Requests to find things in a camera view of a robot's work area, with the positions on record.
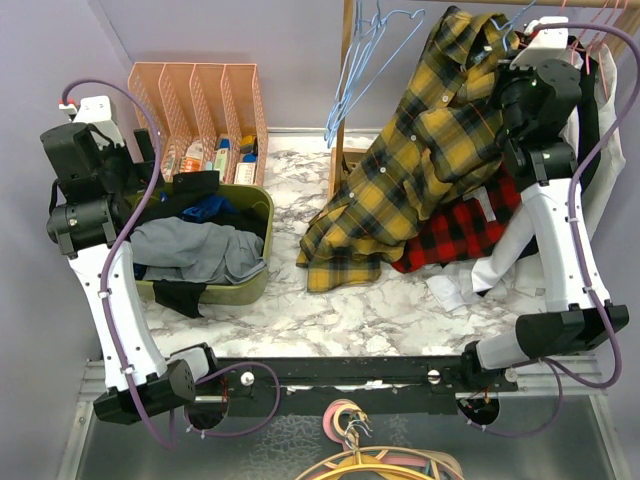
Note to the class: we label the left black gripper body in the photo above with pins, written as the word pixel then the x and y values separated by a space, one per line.
pixel 122 171

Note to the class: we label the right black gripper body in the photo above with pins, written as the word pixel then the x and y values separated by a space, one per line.
pixel 506 90

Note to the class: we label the yellow plaid shirt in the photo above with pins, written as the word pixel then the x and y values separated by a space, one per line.
pixel 437 146

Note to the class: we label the single blue wire hanger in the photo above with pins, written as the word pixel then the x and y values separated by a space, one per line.
pixel 508 27

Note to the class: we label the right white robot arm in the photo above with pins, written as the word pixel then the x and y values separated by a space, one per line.
pixel 579 314

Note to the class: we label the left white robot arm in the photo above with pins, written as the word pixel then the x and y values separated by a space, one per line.
pixel 96 175

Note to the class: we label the black hanging shirt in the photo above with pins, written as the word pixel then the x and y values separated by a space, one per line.
pixel 582 128

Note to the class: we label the black shirt in bin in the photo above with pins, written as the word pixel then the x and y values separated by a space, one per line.
pixel 187 190

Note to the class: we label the red black plaid shirt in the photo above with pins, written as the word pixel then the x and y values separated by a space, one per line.
pixel 466 228

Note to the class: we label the small boxes in organizer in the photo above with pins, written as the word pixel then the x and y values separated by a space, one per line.
pixel 195 160

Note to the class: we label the green plastic laundry bin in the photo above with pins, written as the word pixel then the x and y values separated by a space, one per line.
pixel 242 196

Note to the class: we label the wooden clothes rack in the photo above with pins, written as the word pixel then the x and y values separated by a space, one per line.
pixel 339 153

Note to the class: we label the pile of coloured hangers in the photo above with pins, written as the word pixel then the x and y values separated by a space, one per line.
pixel 344 422

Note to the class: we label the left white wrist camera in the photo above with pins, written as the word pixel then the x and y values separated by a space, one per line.
pixel 97 110

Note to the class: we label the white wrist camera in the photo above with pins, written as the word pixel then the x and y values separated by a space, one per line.
pixel 97 110
pixel 548 38

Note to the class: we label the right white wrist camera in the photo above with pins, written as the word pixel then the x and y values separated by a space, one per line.
pixel 548 38

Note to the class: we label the pink wire hangers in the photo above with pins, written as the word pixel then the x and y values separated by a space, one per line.
pixel 589 45

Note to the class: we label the blue wire hangers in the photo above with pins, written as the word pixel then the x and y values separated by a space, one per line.
pixel 364 37

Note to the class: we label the black mounting rail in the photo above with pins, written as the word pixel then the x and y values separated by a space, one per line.
pixel 379 385

